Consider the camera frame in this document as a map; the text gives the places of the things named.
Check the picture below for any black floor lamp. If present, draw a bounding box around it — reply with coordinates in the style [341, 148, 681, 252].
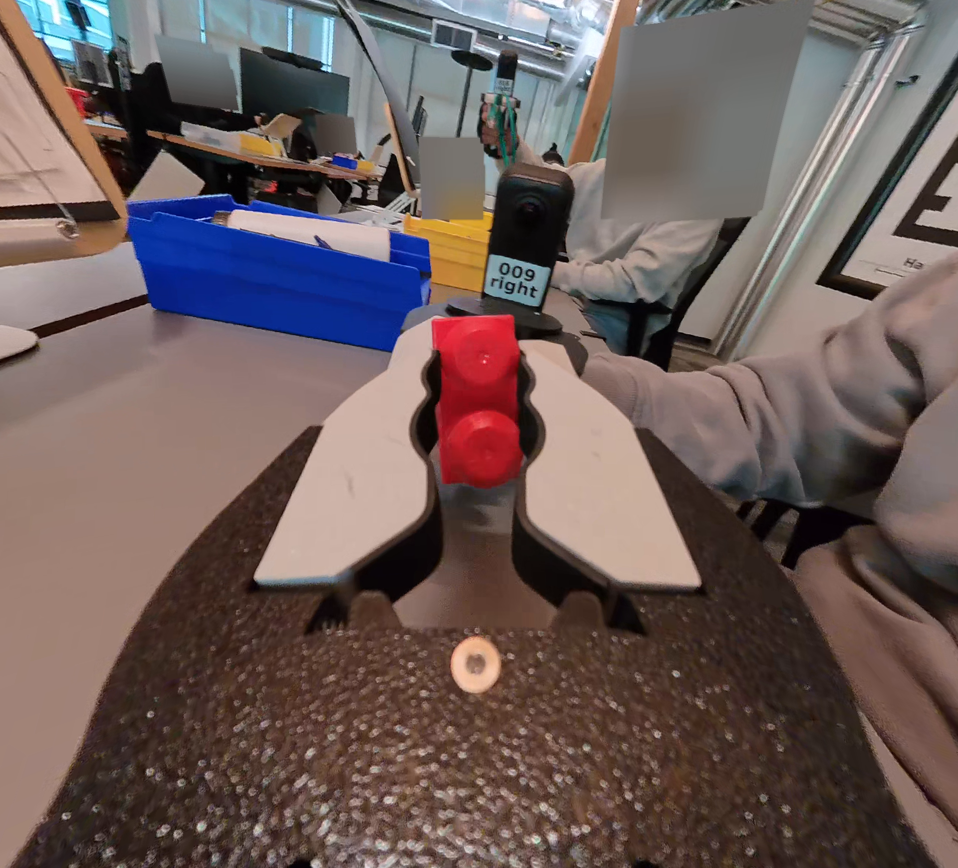
[451, 47, 496, 139]

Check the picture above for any yellow plastic bin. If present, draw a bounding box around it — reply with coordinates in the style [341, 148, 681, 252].
[403, 210, 496, 290]

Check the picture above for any framed black and white poster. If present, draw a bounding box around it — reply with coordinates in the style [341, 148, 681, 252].
[816, 76, 958, 302]

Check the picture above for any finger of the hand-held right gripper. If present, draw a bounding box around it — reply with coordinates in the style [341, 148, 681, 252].
[522, 338, 592, 379]
[388, 320, 437, 377]

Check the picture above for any exercise sheet with blue banner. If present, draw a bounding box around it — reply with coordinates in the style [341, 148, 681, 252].
[0, 33, 113, 207]

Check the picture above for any black monitor screen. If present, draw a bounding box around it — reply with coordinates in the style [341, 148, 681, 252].
[239, 47, 351, 118]

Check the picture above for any person's right forearm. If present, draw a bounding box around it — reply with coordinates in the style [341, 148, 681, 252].
[580, 275, 958, 511]

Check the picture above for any red toy brick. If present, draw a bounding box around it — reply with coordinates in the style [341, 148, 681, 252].
[431, 314, 525, 489]

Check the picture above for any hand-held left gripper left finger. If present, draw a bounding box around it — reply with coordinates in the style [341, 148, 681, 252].
[252, 340, 446, 591]

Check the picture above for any grey desk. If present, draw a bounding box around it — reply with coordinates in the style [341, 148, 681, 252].
[0, 239, 600, 832]

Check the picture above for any blue plastic bin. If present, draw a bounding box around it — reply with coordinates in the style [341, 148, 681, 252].
[126, 193, 434, 354]

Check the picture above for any black office chair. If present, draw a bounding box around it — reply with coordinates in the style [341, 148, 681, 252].
[627, 216, 751, 373]

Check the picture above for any wooden document stand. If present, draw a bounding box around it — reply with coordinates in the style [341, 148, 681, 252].
[0, 0, 130, 362]

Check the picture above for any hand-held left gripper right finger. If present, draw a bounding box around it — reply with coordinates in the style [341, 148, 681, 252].
[512, 348, 705, 596]

